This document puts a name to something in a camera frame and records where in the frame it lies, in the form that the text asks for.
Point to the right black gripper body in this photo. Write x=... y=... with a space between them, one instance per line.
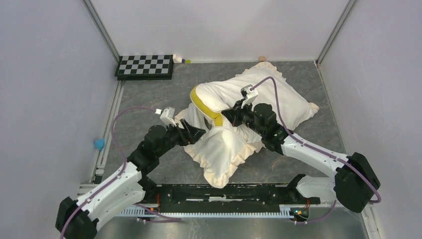
x=248 y=114

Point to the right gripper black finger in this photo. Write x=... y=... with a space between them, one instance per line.
x=234 y=116
x=238 y=105

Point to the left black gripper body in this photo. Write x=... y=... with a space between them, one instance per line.
x=174 y=136

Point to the grey cream ruffled pillowcase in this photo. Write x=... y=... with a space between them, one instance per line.
x=224 y=147

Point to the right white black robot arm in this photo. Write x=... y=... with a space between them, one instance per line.
x=349 y=179

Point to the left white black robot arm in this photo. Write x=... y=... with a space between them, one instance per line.
x=83 y=217

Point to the blue small object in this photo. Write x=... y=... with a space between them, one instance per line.
x=99 y=144

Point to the small white block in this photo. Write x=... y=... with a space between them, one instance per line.
x=178 y=59

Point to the black white checkerboard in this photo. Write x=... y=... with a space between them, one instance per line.
x=145 y=67

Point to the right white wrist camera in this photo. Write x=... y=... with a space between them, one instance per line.
x=249 y=95

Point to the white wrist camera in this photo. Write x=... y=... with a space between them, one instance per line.
x=249 y=95
x=166 y=115

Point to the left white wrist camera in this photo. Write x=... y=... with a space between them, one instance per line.
x=166 y=115

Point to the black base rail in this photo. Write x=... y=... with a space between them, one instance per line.
x=192 y=198

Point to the white toothed cable tray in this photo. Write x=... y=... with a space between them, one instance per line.
x=283 y=212

